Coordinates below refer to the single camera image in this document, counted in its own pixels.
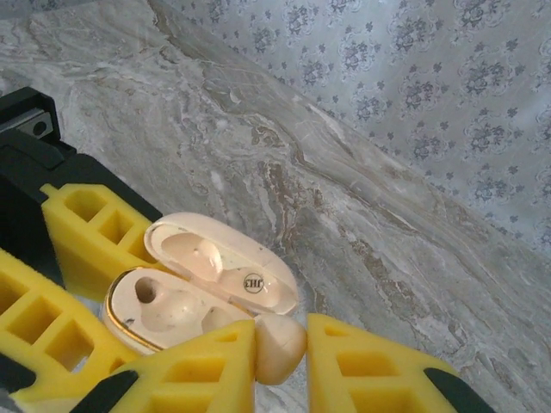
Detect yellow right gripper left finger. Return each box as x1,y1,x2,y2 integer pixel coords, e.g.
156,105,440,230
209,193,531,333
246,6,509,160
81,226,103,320
84,319,258,413

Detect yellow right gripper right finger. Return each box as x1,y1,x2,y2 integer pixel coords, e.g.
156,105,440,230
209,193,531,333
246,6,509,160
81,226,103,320
307,312,496,413

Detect beige charging case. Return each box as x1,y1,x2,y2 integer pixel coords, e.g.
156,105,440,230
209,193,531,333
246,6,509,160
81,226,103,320
101,211,299,357

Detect beige earbud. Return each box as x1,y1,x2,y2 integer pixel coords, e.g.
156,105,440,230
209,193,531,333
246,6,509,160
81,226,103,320
254,313,307,385

